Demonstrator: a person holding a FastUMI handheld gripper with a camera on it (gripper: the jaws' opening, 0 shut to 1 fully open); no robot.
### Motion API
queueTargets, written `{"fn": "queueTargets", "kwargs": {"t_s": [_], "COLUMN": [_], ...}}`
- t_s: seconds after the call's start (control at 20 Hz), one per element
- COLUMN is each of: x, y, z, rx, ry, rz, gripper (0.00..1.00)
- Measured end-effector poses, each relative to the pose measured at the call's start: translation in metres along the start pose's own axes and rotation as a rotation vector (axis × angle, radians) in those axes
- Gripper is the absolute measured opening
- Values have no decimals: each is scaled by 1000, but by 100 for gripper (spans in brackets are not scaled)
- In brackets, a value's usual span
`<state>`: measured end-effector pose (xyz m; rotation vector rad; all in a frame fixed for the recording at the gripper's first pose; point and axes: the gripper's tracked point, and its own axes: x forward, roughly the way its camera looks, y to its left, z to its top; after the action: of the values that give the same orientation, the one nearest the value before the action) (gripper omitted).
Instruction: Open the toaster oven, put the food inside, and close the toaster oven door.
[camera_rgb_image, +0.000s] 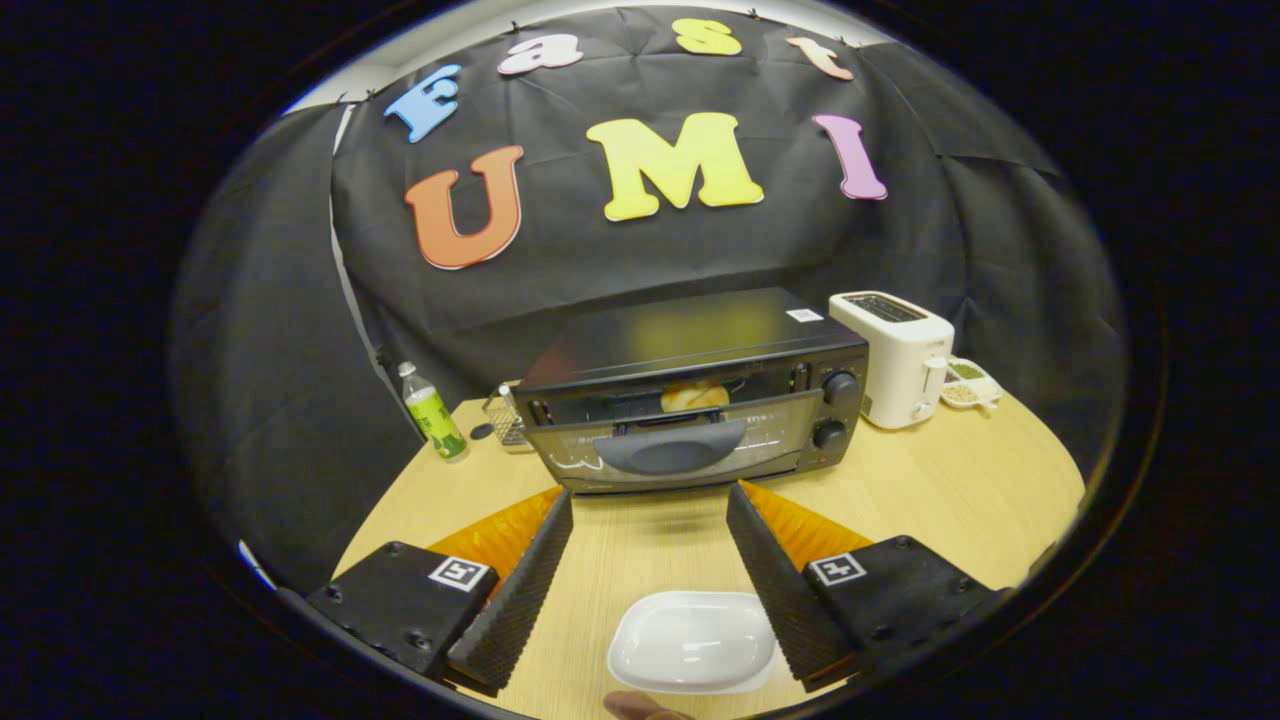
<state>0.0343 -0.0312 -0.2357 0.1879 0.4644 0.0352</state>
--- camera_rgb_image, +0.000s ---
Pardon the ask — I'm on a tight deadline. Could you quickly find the green label water bottle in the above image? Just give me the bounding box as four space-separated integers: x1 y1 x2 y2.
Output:
398 362 468 461

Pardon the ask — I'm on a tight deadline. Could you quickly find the metal wire basket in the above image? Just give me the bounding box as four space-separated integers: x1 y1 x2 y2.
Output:
483 383 529 448

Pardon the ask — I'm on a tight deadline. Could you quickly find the small white divided dish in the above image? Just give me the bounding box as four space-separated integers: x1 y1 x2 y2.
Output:
940 357 1004 411

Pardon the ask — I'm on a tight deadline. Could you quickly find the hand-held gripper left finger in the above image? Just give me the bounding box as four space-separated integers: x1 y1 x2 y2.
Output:
303 487 576 698

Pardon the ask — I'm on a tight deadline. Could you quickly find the black toaster oven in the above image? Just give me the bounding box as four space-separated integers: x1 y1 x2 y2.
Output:
512 288 869 496

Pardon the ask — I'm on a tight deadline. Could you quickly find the white square plate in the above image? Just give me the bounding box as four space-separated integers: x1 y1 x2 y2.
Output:
607 590 778 696

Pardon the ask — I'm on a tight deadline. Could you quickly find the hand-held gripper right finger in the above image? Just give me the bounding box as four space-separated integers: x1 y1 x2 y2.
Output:
726 480 1009 695

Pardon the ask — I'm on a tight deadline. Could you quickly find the white toaster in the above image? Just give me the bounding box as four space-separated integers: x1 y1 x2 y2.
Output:
828 291 956 431

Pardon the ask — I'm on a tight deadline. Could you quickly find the golden bread bun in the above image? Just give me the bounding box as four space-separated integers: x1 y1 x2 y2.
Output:
660 380 731 413

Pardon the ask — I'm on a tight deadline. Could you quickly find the black backdrop cloth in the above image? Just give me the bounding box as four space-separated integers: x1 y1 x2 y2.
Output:
170 5 1126 591

